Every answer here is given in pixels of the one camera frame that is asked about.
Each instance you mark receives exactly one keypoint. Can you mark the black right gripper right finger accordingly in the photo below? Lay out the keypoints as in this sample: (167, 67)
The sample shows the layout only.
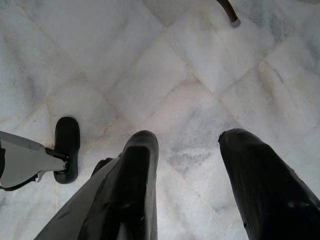
(265, 190)

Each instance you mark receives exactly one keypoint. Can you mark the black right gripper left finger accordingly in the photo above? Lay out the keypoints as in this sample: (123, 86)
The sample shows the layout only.
(135, 175)

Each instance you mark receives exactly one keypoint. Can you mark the black robot right foot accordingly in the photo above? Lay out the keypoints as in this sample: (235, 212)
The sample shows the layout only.
(101, 165)

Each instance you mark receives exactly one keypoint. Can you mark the grey robot right leg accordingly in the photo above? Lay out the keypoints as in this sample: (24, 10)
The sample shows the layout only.
(75, 205)

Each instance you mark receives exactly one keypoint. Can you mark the grey robot leg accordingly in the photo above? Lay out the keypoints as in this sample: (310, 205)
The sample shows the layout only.
(20, 160)
(75, 205)

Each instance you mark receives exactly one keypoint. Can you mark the grey robot left leg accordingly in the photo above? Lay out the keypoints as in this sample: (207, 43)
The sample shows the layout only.
(20, 160)

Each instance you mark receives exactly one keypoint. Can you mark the dark chair leg grey cap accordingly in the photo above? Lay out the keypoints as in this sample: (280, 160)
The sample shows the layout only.
(231, 12)

